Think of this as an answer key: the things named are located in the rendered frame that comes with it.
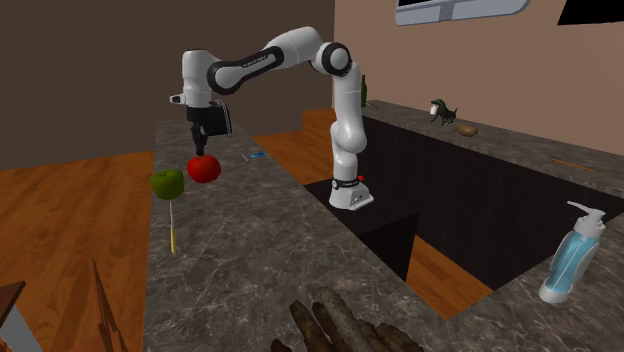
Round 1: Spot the black dog figure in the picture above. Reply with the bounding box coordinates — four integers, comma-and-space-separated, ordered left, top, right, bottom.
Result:
429, 98, 459, 126

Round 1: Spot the grey wall television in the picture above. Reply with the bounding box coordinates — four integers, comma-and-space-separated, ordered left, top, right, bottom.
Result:
394, 0, 532, 27

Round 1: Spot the orange pencil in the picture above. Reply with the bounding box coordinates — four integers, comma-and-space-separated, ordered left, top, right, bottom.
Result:
551, 157, 596, 173

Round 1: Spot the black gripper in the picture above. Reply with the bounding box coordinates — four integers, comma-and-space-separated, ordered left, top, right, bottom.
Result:
186, 98, 232, 158

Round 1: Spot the green bell pepper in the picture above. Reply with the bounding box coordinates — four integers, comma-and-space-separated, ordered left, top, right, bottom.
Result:
149, 168, 186, 202

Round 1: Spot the black wall picture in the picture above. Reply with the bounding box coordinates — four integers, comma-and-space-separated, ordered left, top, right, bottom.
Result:
557, 0, 624, 27

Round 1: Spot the yellow handled utensil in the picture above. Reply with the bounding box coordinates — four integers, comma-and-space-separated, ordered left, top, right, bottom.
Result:
167, 199, 178, 256

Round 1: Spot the blue soap dispenser bottle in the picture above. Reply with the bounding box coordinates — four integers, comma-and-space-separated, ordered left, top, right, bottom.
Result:
537, 200, 607, 305

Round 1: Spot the black robot stand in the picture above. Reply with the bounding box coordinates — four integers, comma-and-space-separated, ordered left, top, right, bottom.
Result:
303, 178, 420, 283

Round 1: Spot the red tomato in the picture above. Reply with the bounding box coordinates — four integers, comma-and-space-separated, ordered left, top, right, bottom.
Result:
186, 154, 223, 184

